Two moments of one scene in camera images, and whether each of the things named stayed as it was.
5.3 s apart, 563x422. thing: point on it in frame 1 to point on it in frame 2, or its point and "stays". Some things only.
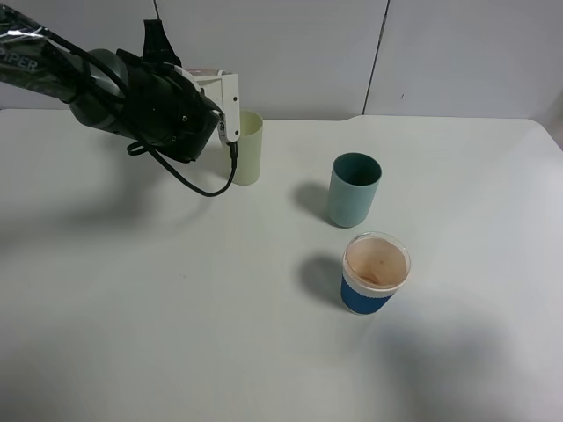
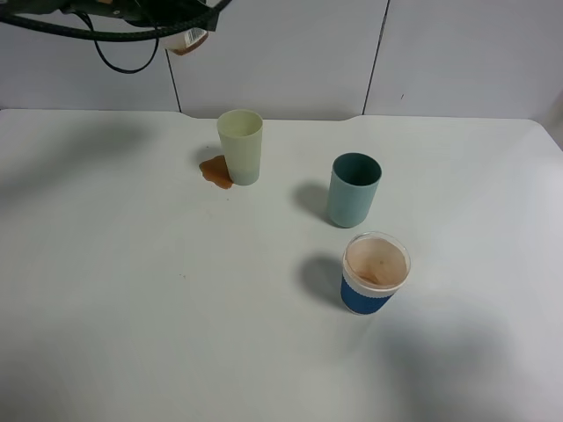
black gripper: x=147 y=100 to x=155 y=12
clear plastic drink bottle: x=206 y=72 to x=185 y=43
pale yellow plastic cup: x=249 y=148 stays
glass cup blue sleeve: x=375 y=265 stays
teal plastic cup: x=354 y=180 stays
